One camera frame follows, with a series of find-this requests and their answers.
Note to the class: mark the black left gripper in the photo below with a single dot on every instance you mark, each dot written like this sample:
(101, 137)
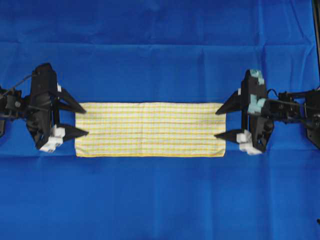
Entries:
(43, 117)

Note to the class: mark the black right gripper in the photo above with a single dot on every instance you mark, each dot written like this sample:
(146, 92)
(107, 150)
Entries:
(256, 129)

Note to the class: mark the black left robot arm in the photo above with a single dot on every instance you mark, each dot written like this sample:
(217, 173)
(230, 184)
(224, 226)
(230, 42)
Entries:
(13, 106)

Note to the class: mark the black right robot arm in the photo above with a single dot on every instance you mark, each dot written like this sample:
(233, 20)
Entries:
(296, 108)

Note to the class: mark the blue table cloth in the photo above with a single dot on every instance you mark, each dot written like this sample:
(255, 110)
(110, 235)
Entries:
(183, 51)

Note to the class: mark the yellow checked towel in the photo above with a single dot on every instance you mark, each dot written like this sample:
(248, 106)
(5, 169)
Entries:
(150, 129)

